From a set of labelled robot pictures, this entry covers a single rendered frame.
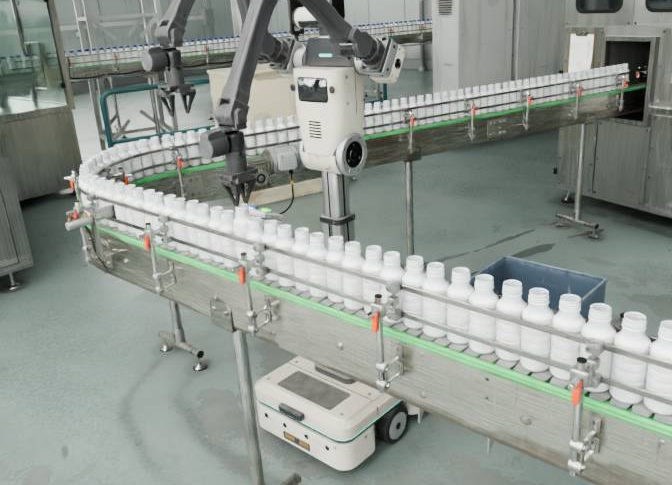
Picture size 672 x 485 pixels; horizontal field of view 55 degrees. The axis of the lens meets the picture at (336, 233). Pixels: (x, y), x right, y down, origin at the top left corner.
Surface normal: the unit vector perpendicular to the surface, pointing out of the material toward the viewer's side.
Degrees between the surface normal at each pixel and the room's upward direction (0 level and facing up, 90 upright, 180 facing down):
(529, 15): 90
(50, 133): 90
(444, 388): 90
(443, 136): 90
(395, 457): 0
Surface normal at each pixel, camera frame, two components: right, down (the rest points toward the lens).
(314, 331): -0.66, 0.29
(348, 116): 0.74, 0.36
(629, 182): -0.86, 0.23
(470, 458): -0.06, -0.94
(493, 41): 0.50, 0.26
